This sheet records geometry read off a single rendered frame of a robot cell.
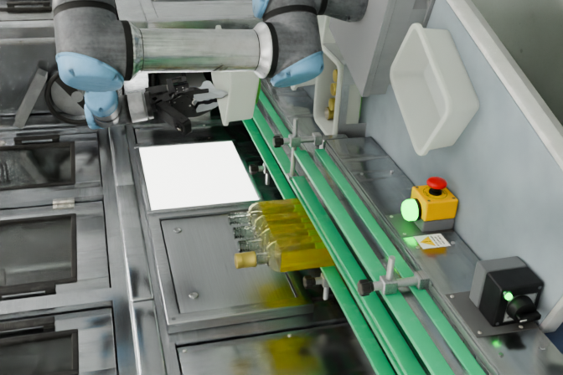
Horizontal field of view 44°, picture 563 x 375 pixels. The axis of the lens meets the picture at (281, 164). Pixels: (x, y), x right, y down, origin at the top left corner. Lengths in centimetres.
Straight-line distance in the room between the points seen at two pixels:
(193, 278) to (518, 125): 87
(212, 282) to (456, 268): 63
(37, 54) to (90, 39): 118
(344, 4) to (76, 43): 57
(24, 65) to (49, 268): 87
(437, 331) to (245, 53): 64
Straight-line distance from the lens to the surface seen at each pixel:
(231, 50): 139
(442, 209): 140
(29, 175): 231
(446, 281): 129
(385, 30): 147
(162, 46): 135
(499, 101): 127
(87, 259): 187
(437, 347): 118
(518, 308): 118
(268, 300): 164
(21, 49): 249
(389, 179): 159
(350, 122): 181
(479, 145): 133
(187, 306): 162
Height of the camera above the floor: 143
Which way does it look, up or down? 15 degrees down
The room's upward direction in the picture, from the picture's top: 95 degrees counter-clockwise
